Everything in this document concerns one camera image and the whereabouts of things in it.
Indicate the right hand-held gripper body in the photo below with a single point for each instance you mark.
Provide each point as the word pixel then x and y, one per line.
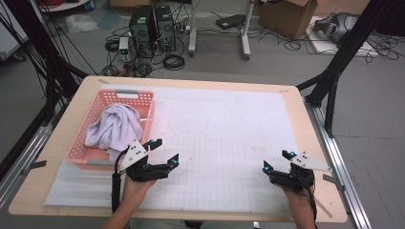
pixel 296 178

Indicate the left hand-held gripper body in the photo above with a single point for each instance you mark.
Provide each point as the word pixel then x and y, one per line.
pixel 140 170

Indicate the lilac patterned towel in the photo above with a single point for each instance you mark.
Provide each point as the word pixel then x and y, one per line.
pixel 116 127

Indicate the pink plastic basket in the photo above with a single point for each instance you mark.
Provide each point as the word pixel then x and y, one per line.
pixel 95 157

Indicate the person's left hand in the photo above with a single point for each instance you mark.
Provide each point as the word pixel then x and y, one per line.
pixel 137 189

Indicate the person's right hand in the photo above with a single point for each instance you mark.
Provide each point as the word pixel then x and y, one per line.
pixel 297 198

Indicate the thin wooden stick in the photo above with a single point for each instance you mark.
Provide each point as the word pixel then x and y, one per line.
pixel 324 210

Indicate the white gridded mat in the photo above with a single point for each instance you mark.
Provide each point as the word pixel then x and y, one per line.
pixel 219 143

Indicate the small white power box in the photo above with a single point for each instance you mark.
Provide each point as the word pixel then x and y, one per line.
pixel 123 47

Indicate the black computer tower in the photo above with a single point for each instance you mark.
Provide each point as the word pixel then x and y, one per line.
pixel 165 28
pixel 142 31

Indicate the white floor board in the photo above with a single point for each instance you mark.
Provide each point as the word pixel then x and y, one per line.
pixel 321 46

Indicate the large cardboard box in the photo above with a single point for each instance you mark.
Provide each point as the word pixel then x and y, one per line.
pixel 286 17

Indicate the clear plastic bag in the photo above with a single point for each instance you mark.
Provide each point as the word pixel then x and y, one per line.
pixel 81 23

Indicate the black flat device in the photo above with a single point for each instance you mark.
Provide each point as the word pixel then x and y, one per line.
pixel 230 21

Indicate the white round table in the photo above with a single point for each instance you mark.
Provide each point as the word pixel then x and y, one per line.
pixel 63 5

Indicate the white cabinet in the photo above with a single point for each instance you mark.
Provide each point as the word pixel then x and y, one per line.
pixel 9 38

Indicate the grey metal bracket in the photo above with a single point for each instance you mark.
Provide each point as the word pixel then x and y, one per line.
pixel 334 182
pixel 35 165

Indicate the aluminium rail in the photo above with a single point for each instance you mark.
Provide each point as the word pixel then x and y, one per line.
pixel 340 168
pixel 25 156

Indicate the black frame strut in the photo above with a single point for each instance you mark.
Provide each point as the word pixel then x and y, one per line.
pixel 41 47
pixel 344 47

